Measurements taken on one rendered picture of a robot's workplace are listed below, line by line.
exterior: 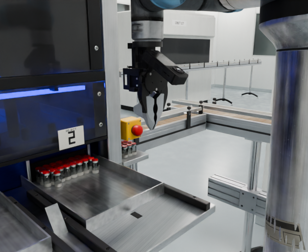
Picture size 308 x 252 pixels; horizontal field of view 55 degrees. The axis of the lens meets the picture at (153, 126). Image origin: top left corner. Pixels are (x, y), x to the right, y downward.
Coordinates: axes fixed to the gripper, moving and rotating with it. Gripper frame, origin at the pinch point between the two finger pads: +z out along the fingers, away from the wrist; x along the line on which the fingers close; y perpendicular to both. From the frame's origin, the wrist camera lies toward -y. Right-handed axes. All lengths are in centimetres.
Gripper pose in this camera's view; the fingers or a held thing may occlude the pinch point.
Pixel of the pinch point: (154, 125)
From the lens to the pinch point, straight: 72.6
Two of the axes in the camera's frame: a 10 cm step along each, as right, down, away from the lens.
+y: -7.2, -1.8, 6.7
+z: 0.0, 9.7, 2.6
